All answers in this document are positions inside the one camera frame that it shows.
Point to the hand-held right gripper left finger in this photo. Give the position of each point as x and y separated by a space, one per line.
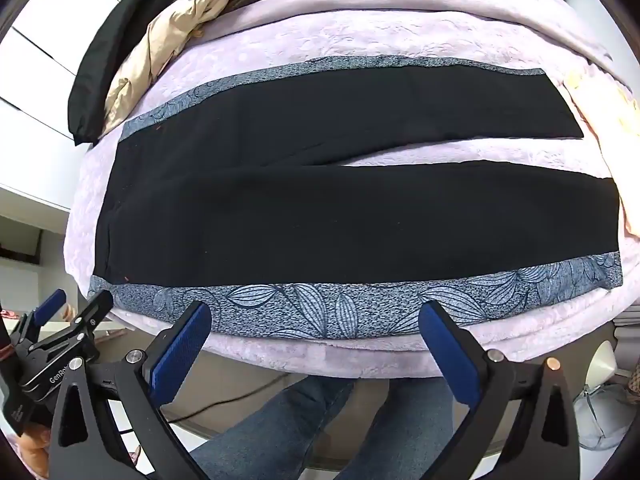
182 355

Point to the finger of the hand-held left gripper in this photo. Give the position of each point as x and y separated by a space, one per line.
92 312
52 304

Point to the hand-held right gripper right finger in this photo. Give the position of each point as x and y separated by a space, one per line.
450 355

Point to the black pants with leaf-print stripe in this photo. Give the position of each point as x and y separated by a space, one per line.
320 220

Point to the person's left hand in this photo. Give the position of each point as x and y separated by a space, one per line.
27 452

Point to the white shelf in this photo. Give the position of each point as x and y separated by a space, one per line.
25 240

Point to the person's right leg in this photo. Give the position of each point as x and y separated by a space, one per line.
400 425

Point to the person's leg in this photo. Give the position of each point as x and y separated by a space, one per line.
400 425
280 425

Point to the person's left leg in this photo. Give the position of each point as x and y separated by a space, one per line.
280 425

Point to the white lamp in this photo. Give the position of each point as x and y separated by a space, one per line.
602 360

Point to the stack of books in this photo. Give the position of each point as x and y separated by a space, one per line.
625 320

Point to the white cabinet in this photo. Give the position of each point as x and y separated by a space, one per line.
40 60

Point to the black garment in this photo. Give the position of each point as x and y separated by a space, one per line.
100 60

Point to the beige garment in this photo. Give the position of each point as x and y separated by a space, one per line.
150 45

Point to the peach cloth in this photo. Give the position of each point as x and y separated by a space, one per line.
610 110

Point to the lilac bed blanket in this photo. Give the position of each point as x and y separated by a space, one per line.
350 40

